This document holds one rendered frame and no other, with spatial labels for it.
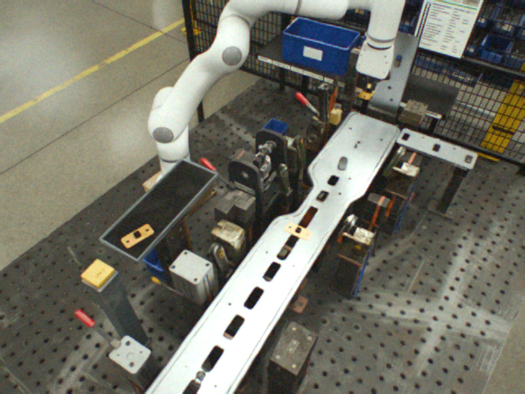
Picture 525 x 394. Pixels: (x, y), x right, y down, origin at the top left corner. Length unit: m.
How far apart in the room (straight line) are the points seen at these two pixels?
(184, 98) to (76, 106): 2.40
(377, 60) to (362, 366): 0.97
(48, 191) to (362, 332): 2.28
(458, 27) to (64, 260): 1.79
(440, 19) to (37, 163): 2.68
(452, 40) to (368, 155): 0.61
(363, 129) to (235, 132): 0.70
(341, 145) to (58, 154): 2.27
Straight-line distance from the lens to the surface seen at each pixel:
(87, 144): 3.39
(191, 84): 1.43
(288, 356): 1.15
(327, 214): 1.43
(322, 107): 1.61
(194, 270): 1.18
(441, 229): 1.90
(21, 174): 3.36
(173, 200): 1.27
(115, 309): 1.28
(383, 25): 1.36
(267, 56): 2.10
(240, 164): 1.32
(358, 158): 1.64
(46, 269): 1.84
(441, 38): 1.99
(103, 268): 1.18
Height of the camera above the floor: 2.11
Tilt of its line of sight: 50 degrees down
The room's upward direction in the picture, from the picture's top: 1 degrees counter-clockwise
